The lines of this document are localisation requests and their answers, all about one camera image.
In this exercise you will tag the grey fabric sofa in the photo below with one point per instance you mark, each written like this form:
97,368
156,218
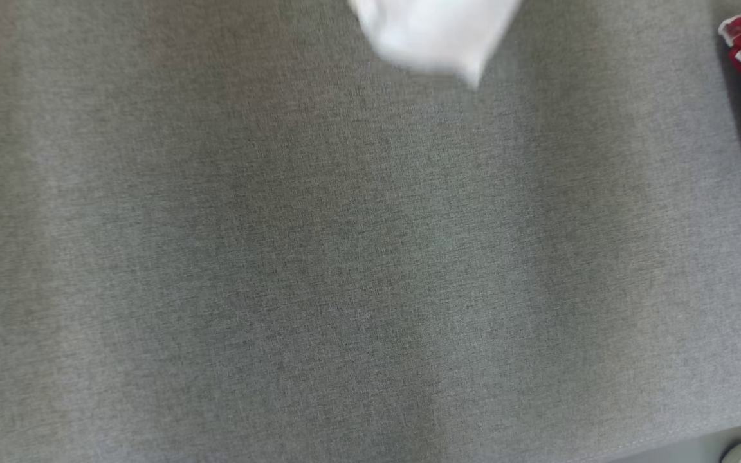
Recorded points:
345,257

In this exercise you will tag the white blurred object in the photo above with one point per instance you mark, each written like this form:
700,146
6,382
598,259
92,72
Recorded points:
435,32

